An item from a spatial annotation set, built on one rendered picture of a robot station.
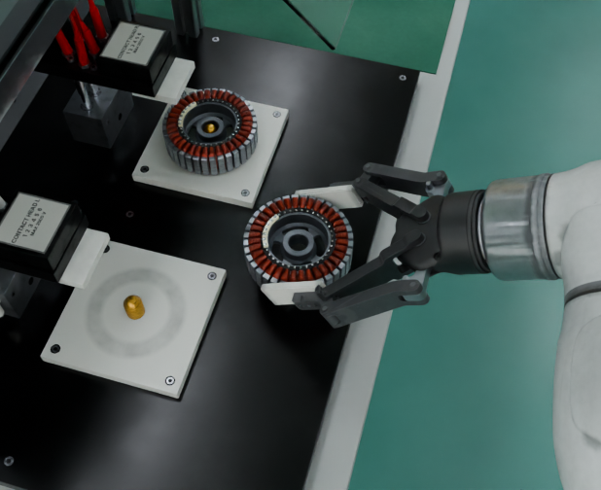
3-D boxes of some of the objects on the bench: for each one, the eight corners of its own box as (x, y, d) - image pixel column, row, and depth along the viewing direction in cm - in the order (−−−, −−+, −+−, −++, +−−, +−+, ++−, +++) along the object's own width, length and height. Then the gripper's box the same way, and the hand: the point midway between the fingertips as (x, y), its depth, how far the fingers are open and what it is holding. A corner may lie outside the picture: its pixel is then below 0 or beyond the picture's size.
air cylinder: (52, 261, 86) (37, 234, 82) (20, 319, 82) (4, 295, 78) (10, 250, 87) (-6, 224, 82) (-22, 307, 83) (-42, 282, 78)
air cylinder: (134, 105, 99) (126, 74, 94) (111, 149, 95) (101, 119, 90) (98, 96, 99) (88, 65, 95) (73, 140, 95) (61, 110, 91)
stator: (272, 122, 95) (271, 101, 92) (233, 190, 90) (230, 170, 87) (193, 95, 98) (189, 75, 95) (149, 159, 92) (144, 139, 89)
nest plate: (289, 116, 98) (288, 109, 97) (252, 209, 90) (252, 202, 89) (178, 91, 100) (176, 85, 99) (132, 181, 92) (130, 174, 91)
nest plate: (227, 274, 85) (226, 269, 84) (178, 399, 78) (176, 394, 77) (101, 243, 87) (99, 237, 86) (43, 361, 80) (39, 356, 79)
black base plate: (418, 82, 104) (420, 69, 102) (281, 572, 71) (280, 568, 69) (96, 16, 111) (92, 3, 109) (-164, 435, 78) (-176, 427, 76)
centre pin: (148, 305, 82) (143, 294, 80) (140, 321, 81) (136, 309, 79) (130, 301, 82) (125, 289, 80) (123, 317, 81) (119, 304, 79)
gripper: (485, 368, 65) (269, 363, 77) (521, 158, 76) (330, 182, 89) (455, 324, 60) (229, 325, 72) (498, 105, 72) (299, 138, 84)
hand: (300, 244), depth 79 cm, fingers closed on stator, 11 cm apart
